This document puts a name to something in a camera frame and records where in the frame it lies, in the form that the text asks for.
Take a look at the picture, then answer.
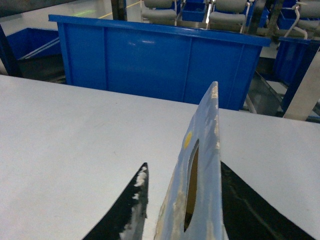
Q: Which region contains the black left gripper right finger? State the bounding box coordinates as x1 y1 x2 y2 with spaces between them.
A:
221 162 313 240

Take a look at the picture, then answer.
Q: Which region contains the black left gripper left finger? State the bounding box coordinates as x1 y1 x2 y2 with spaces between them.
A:
84 162 149 240

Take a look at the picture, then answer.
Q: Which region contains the flower gift bag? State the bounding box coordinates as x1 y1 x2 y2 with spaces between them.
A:
154 81 225 240

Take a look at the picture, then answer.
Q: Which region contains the blue crate behind table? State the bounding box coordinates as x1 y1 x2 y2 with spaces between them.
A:
48 14 271 110

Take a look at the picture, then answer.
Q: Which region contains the grey office chair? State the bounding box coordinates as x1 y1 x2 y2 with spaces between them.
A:
206 0 251 33
139 0 178 26

